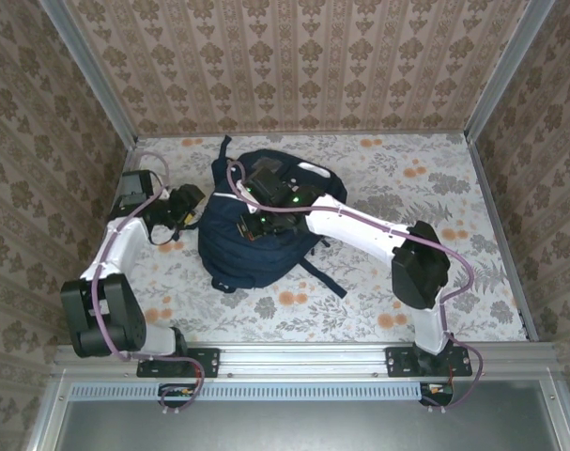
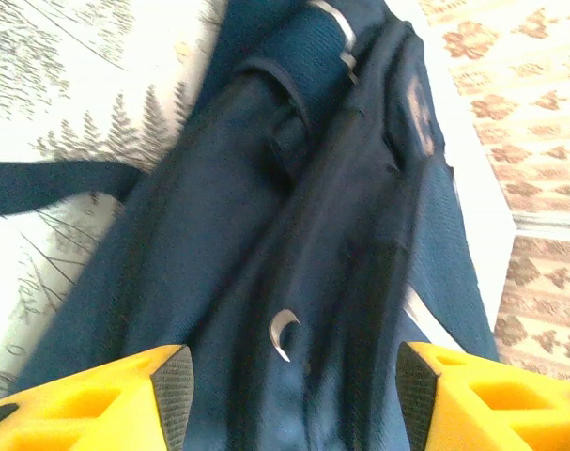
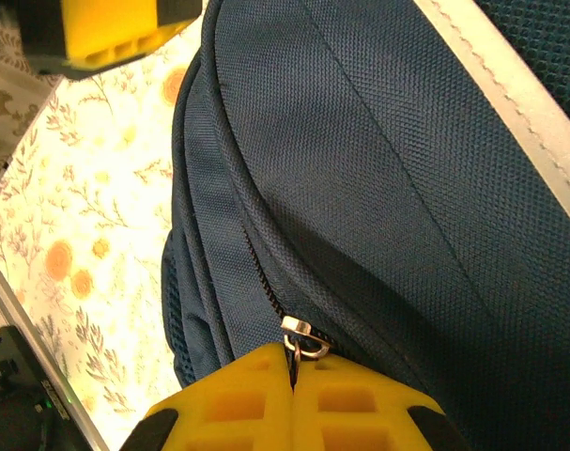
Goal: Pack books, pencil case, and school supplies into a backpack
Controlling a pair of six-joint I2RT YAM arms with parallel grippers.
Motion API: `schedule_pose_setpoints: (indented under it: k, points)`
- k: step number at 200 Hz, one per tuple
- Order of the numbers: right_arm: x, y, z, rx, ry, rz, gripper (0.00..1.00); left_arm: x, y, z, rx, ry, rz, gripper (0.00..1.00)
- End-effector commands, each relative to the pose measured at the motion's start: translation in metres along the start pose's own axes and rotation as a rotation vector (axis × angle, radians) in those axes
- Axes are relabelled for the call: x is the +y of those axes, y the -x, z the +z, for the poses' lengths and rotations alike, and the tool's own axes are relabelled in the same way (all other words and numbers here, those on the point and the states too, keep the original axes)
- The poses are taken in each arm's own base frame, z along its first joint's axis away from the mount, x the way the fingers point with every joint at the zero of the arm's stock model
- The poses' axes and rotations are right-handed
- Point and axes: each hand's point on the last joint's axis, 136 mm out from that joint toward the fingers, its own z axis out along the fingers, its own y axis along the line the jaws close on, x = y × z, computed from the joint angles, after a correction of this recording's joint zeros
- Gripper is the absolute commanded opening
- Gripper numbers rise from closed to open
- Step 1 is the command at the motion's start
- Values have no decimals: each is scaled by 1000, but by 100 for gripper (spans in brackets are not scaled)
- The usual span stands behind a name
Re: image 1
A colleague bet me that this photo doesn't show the aluminium front mounting rail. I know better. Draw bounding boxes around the aluminium front mounting rail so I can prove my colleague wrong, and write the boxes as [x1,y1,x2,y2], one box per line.
[52,341,565,380]

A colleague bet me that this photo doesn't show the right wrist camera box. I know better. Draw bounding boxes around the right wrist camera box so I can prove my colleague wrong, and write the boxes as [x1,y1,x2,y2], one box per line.
[236,213,264,242]

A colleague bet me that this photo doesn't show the slotted grey cable duct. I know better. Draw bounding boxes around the slotted grey cable duct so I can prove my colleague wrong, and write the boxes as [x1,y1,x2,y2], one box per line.
[70,381,429,403]

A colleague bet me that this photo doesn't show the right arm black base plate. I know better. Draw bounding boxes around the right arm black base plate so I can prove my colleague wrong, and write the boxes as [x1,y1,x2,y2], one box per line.
[385,346,473,379]

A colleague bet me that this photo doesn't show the aluminium rear table rail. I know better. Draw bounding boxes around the aluminium rear table rail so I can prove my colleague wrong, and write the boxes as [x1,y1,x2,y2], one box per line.
[136,130,469,140]

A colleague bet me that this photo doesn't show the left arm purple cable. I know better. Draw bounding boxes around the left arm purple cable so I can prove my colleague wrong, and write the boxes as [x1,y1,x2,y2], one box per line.
[89,150,206,417]

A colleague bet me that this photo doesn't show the navy blue backpack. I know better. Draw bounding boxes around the navy blue backpack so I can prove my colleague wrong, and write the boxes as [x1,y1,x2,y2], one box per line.
[196,134,350,299]

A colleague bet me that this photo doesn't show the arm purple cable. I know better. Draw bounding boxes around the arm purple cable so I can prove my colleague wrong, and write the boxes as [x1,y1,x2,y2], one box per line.
[225,159,485,414]
[89,150,206,417]

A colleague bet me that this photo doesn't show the grey metal panel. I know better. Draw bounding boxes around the grey metal panel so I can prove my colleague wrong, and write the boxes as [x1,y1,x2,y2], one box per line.
[54,398,570,451]

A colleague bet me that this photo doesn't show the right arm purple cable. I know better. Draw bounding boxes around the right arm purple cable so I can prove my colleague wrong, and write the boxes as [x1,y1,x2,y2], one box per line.
[225,159,485,414]

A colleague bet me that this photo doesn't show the aluminium frame corner post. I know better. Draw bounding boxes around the aluminium frame corner post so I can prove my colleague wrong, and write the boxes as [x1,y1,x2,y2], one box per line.
[39,0,141,148]
[463,0,557,142]

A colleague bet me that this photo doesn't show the floral tablecloth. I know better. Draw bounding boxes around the floral tablecloth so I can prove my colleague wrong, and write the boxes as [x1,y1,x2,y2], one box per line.
[91,133,530,344]

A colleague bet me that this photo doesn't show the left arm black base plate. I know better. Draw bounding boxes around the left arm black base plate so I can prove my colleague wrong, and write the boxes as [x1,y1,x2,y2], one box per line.
[136,346,221,379]

